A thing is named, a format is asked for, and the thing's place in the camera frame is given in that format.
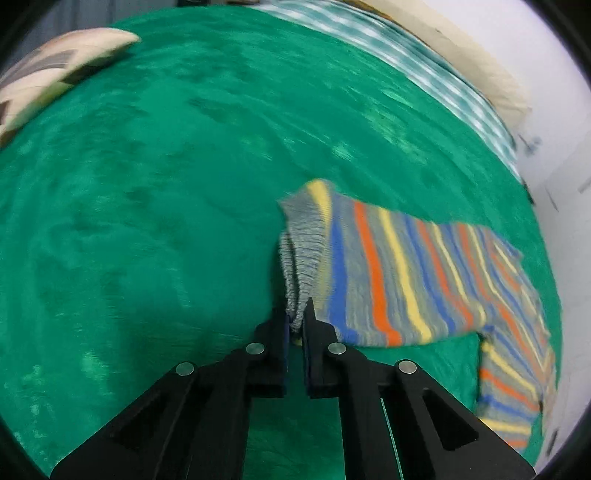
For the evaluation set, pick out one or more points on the green floral blanket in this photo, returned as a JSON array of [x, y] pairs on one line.
[[152, 221]]

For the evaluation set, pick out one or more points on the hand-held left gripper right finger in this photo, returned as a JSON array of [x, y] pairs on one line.
[[318, 364]]

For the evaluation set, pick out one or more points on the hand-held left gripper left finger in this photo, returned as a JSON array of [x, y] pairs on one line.
[[271, 362]]

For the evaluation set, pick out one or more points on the striped knit sweater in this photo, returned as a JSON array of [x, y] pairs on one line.
[[397, 277]]

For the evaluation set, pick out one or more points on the beige patterned pillow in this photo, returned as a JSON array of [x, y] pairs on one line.
[[51, 78]]

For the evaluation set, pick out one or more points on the cream pillow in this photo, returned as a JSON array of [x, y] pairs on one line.
[[475, 60]]

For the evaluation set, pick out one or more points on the green checked bed sheet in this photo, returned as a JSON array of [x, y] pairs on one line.
[[415, 64]]

